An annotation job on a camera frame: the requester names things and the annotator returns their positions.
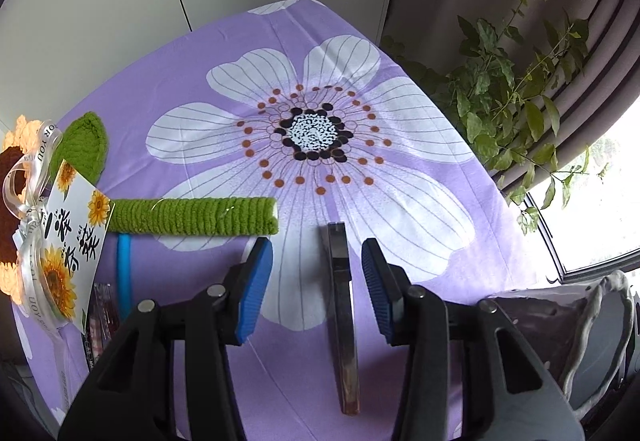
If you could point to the purple floral tablecloth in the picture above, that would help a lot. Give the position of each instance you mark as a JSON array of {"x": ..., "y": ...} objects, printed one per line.
[{"x": 200, "y": 71}]

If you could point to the crocheted sunflower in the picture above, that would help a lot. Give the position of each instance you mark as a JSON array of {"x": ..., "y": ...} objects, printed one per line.
[{"x": 200, "y": 216}]

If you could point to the green leafy plant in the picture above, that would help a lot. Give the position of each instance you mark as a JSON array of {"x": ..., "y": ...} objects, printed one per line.
[{"x": 495, "y": 86}]

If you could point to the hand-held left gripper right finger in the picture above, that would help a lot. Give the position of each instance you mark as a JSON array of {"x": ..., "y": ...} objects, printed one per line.
[{"x": 377, "y": 291}]

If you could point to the pink patterned pen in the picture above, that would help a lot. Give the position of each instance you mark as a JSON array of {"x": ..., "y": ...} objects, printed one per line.
[{"x": 104, "y": 316}]

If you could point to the steel ruler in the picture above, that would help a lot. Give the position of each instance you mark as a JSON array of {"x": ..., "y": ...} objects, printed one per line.
[{"x": 342, "y": 321}]

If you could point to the window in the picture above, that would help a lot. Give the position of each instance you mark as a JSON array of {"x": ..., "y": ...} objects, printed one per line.
[{"x": 600, "y": 231}]

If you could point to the translucent white printed ribbon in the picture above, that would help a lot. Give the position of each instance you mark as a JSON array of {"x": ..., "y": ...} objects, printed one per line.
[{"x": 34, "y": 241}]

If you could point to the blue pen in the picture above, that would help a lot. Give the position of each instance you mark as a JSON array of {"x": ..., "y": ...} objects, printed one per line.
[{"x": 123, "y": 271}]

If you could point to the sunflower print gift card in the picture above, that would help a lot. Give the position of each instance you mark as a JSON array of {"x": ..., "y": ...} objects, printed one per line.
[{"x": 75, "y": 226}]

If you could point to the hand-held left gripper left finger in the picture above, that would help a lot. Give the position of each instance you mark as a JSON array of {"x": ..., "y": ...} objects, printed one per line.
[{"x": 255, "y": 291}]

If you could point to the purple grey curtain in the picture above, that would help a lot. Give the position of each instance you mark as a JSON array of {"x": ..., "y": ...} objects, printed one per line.
[{"x": 615, "y": 46}]

